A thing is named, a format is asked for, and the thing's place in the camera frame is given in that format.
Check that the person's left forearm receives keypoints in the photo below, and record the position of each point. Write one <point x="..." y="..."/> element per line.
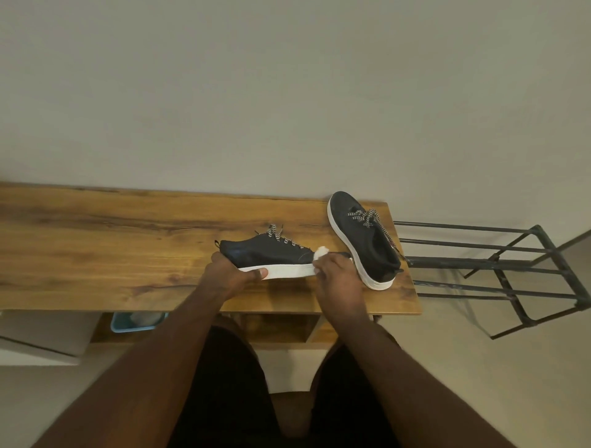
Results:
<point x="124" y="369"/>

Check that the light blue plastic basket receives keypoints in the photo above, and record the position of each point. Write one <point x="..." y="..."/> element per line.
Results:
<point x="138" y="321"/>

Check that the white box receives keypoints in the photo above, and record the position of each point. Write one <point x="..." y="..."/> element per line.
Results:
<point x="41" y="337"/>

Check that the black metal shoe rack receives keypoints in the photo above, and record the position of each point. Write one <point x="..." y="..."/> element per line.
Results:
<point x="498" y="272"/>

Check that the person's right fingers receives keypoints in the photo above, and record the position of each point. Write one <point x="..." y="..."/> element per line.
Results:
<point x="318" y="267"/>

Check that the person's right forearm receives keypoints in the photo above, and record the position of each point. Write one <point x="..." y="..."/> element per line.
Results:
<point x="401" y="383"/>

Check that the person's black shorts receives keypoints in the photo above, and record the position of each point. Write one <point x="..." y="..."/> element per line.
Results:
<point x="258" y="397"/>

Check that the black sneaker with white sole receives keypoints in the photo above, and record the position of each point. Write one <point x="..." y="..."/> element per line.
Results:
<point x="270" y="254"/>
<point x="369" y="240"/>

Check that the wooden table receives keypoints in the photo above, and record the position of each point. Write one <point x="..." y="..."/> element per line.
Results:
<point x="138" y="249"/>

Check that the white cleaning cloth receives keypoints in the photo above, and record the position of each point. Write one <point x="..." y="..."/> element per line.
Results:
<point x="320" y="252"/>

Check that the person's right hand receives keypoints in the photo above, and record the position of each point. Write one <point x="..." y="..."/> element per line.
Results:
<point x="337" y="286"/>

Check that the person's left thumb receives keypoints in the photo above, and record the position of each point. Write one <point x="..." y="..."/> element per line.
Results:
<point x="255" y="273"/>

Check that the person's left hand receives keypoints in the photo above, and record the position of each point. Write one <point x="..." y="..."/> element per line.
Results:
<point x="224" y="277"/>

